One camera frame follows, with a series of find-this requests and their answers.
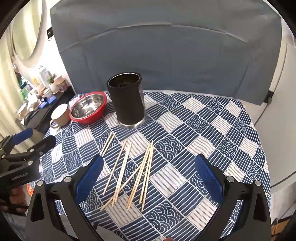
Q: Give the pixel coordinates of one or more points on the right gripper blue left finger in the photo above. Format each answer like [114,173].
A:
[43,220]

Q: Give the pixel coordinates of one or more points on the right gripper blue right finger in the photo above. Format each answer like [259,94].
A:
[253,220]

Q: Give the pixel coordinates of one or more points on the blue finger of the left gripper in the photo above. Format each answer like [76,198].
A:
[9,142]
[37,150]

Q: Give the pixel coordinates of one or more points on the black side shelf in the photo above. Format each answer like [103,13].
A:
[41,120]

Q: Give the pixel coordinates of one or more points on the beige ceramic mug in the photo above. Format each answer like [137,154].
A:
[60,116]

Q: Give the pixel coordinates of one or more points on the blue box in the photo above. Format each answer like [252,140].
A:
[47,102]

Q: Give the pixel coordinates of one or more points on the small potted plant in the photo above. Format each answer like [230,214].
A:
[52,85]

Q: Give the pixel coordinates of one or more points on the pink candle jar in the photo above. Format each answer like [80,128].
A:
[62,85]

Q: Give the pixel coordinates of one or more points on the red steel bowl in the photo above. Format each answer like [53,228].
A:
[89,108]

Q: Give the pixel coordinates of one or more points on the blue patterned tablecloth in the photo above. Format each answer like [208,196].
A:
[181,126]

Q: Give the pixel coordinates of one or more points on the black cylindrical utensil holder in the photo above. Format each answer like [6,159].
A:
[127,96]

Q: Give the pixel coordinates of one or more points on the wall power outlet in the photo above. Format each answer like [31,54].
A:
[50,33]

